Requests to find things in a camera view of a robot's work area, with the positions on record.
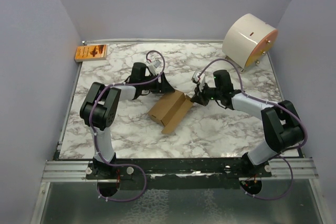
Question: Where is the large white cylindrical roll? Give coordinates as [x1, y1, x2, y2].
[222, 14, 278, 69]

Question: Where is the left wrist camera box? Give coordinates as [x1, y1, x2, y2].
[147, 59, 161, 75]

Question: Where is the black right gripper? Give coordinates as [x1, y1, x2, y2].
[191, 81, 222, 107]

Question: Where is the brown cardboard box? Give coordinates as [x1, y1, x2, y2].
[148, 90, 193, 134]

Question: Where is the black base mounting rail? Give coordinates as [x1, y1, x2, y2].
[86, 157, 271, 190]

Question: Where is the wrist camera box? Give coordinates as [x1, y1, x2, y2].
[192, 71, 205, 92]
[147, 59, 161, 75]

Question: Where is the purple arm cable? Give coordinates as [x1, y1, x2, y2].
[198, 58, 308, 200]
[89, 50, 166, 204]

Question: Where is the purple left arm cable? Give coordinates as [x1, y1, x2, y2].
[89, 50, 166, 204]

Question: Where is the orange paperback book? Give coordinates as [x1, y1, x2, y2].
[75, 45, 108, 62]

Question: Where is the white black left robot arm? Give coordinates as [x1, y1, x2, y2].
[80, 60, 175, 179]

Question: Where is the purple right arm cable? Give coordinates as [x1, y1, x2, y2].
[198, 58, 308, 200]

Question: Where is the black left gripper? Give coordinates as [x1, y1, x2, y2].
[140, 72, 174, 94]

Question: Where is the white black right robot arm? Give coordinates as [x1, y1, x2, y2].
[191, 70, 305, 177]

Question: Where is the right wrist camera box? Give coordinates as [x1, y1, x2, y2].
[192, 71, 205, 92]

